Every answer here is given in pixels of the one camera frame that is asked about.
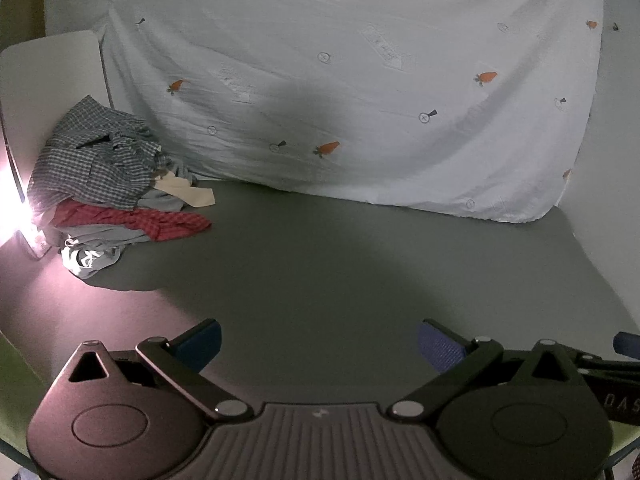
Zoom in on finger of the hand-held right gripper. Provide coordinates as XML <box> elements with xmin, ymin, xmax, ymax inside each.
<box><xmin>572</xmin><ymin>331</ymin><xmax>640</xmax><ymax>377</ymax></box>

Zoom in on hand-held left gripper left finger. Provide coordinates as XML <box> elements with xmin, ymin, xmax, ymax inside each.
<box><xmin>65</xmin><ymin>318</ymin><xmax>253</xmax><ymax>421</ymax></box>

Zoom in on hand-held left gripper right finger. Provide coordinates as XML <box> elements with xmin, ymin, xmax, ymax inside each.
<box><xmin>386</xmin><ymin>318</ymin><xmax>583</xmax><ymax>420</ymax></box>

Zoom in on blue checked shirt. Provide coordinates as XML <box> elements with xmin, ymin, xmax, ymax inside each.
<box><xmin>27</xmin><ymin>94</ymin><xmax>173</xmax><ymax>212</ymax></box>

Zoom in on pile of mixed clothes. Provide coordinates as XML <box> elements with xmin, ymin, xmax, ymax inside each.
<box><xmin>135</xmin><ymin>160</ymin><xmax>199</xmax><ymax>214</ymax></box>

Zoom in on red checked garment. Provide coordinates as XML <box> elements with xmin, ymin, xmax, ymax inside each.
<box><xmin>50</xmin><ymin>200</ymin><xmax>213</xmax><ymax>243</ymax></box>

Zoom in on light grey garment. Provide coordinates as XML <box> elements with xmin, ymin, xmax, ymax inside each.
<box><xmin>59</xmin><ymin>224</ymin><xmax>153</xmax><ymax>281</ymax></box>

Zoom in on cream cloth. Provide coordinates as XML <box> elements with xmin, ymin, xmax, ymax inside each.
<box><xmin>152</xmin><ymin>170</ymin><xmax>217</xmax><ymax>209</ymax></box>

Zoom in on bright lamp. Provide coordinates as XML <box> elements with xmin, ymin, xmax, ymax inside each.
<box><xmin>0</xmin><ymin>157</ymin><xmax>51</xmax><ymax>262</ymax></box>

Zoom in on white carrot print sheet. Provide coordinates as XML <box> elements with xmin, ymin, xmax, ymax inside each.
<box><xmin>100</xmin><ymin>0</ymin><xmax>606</xmax><ymax>223</ymax></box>

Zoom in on white board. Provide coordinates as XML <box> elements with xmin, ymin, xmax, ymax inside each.
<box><xmin>0</xmin><ymin>30</ymin><xmax>115</xmax><ymax>241</ymax></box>

